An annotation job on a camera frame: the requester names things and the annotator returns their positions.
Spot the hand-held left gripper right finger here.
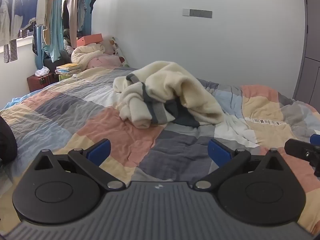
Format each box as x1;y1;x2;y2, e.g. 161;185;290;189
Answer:
192;139;288;191

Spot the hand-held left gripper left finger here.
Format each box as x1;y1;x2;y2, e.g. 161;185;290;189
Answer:
33;139;126;192

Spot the cream striped sweater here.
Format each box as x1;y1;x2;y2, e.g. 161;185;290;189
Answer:
112;60;227;130

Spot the row of hanging clothes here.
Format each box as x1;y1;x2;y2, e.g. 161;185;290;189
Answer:
0;0;97;64

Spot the patchwork quilt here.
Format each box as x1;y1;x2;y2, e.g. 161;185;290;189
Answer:
0;66;320;233

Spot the stack of books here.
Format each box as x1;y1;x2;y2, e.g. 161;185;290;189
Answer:
55;63;83;75

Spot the red suitcase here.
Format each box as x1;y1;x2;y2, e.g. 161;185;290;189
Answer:
27;72;59;93

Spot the dark cloth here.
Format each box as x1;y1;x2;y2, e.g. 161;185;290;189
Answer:
0;116;18;165

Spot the grey wardrobe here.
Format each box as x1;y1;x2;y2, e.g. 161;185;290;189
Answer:
292;0;320;105

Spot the white plastic bag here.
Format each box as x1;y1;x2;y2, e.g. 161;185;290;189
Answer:
35;66;50;77

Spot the cream folded blanket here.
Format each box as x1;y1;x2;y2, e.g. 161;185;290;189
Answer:
71;42;106;67

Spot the dark grey box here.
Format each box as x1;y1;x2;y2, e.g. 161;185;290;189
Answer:
44;50;72;73

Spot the patterned pillow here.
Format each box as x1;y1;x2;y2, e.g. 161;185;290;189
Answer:
110;37;130;68

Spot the cream plush toy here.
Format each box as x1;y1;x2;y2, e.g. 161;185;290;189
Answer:
101;38;119;55

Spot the orange box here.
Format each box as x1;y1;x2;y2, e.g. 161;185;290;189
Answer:
76;33;103;47

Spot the grey wall switch panel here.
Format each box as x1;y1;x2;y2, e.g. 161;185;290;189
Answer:
182;8;213;19

